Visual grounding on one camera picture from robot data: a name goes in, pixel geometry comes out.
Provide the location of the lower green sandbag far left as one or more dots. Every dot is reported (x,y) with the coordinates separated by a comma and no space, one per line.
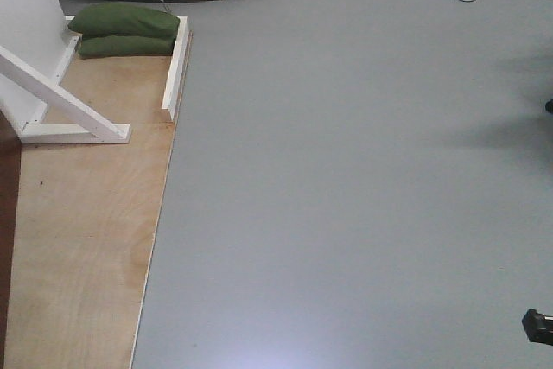
(113,45)

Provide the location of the green sandbag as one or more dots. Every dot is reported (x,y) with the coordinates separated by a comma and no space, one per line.
(125,20)
(113,45)

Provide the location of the white far edge rail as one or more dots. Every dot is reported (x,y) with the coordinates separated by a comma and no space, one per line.
(176,71)

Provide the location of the brown wooden door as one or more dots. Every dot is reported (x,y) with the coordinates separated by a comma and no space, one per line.
(11,149)

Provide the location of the black robot part corner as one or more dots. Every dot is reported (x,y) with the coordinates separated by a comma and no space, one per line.
(538,327)

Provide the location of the left plywood platform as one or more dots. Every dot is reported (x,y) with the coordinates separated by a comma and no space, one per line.
(86,223)

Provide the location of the upper green sandbag far left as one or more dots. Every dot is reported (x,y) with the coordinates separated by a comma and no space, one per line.
(125,20)

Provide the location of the white wooden far brace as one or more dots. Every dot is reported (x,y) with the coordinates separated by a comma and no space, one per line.
(41,111)

